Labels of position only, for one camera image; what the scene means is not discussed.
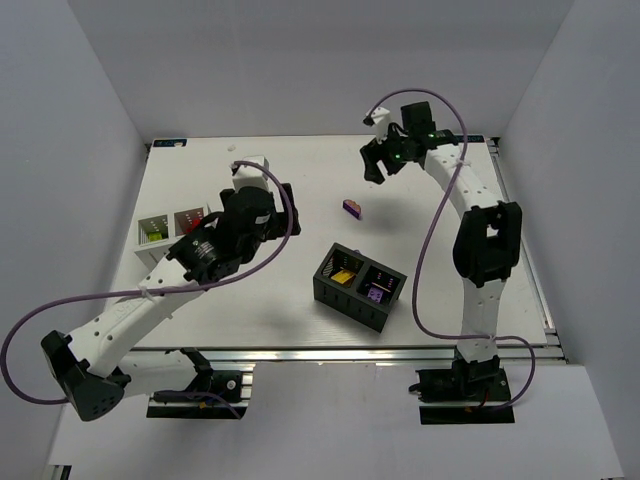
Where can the purple pink lego slope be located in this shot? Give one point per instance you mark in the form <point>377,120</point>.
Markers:
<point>352,208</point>

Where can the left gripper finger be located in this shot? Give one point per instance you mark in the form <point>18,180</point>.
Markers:
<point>287,199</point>
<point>289,222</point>

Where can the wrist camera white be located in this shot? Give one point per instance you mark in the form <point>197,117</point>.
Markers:
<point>379,120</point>
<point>247,176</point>

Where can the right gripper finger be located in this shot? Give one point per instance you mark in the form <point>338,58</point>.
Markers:
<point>372,154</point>
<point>392,166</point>

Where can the black two-compartment container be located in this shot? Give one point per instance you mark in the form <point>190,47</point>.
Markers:
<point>352,301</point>

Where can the purple lego piece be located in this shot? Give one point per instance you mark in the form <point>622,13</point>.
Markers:
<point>376,294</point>

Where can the white two-compartment container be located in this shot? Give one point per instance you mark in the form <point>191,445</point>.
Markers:
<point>171,224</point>

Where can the aluminium front rail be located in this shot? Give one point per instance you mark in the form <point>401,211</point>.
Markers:
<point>515,353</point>

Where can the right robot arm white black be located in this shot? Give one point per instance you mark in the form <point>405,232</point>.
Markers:
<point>485,250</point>

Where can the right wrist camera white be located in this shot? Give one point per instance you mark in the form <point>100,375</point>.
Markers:
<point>379,120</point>

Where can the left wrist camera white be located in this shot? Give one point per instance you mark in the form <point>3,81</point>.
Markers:
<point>247,176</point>

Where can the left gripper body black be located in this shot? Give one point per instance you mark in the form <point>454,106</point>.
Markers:
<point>288,211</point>

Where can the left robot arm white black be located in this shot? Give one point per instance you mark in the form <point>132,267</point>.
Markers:
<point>95,364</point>

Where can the long red lego brick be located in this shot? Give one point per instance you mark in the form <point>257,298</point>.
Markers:
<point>191,225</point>

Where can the left blue table label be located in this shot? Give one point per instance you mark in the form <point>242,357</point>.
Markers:
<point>169,143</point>

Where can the right blue table label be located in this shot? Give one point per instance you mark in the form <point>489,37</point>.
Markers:
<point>473,138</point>

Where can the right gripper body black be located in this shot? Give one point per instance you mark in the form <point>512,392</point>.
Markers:
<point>380,156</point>

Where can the yellow lego plate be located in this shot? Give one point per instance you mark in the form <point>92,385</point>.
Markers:
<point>344,277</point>

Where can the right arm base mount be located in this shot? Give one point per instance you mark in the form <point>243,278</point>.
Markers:
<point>447,399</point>

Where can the blue table label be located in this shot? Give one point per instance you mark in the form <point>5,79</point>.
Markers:
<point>473,138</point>
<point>169,143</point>

